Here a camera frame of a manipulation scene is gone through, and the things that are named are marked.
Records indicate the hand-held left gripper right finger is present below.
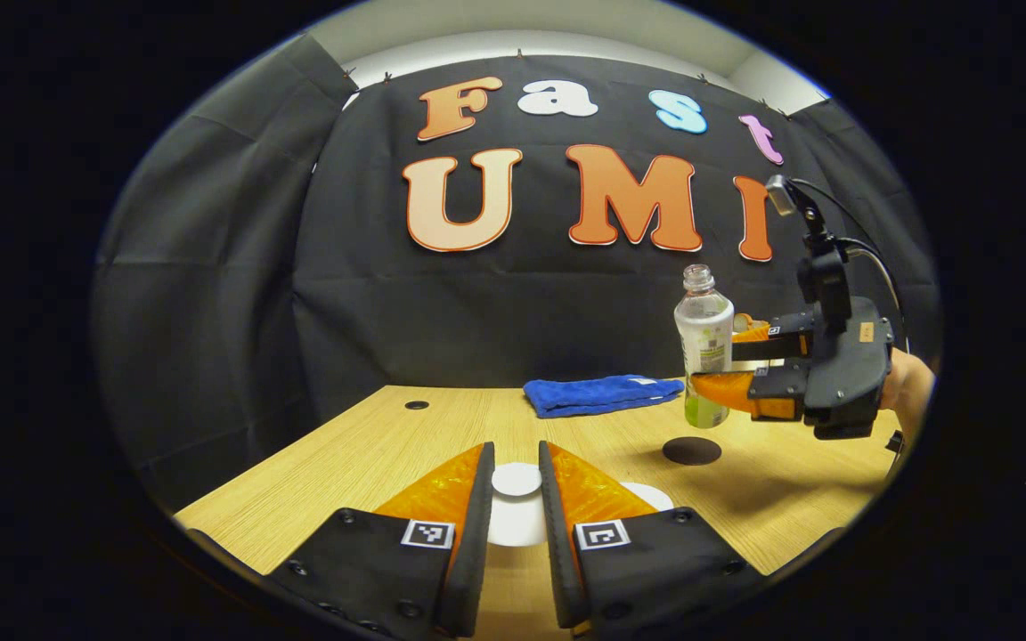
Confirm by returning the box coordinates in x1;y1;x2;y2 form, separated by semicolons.
538;441;768;640

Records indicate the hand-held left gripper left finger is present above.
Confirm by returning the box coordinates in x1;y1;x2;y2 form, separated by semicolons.
265;442;496;640

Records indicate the clear plastic water bottle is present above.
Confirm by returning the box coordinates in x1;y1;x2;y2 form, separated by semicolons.
673;264;736;429

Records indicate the dark brown round coaster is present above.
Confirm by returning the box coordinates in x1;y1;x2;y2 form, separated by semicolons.
662;436;723;467

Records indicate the white teacup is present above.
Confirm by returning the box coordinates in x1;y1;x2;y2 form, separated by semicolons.
618;481;676;513

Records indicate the blue towel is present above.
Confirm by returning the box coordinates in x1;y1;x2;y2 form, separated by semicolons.
523;374;686;419

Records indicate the black backdrop cloth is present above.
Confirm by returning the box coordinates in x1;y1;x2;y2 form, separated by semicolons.
90;34;940;513

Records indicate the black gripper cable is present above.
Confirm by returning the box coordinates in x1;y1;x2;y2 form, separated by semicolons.
789;176;910;344

